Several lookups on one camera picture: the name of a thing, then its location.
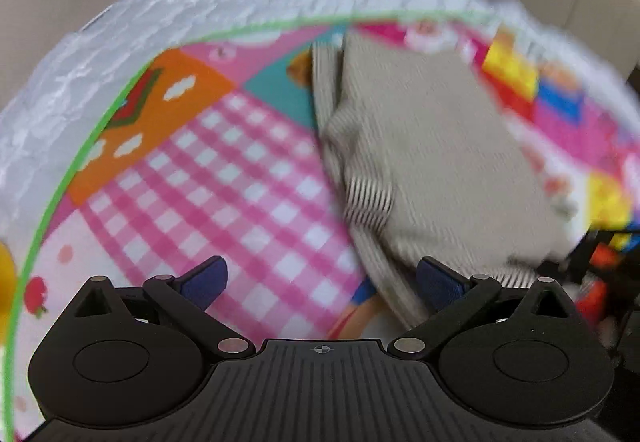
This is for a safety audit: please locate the colourful printed play mat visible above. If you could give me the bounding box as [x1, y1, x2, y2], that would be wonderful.
[0, 10, 640, 442]

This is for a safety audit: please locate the beige striped garment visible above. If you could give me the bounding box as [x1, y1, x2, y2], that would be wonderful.
[311, 30, 582, 330]

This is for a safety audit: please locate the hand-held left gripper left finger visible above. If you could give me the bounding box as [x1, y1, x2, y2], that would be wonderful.
[73, 255, 257, 358]

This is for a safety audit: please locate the white quilted bedspread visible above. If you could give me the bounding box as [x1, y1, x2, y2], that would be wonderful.
[0, 0, 640, 243]

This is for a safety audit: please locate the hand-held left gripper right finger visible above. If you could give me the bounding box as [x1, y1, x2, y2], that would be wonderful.
[388, 256, 577, 359]

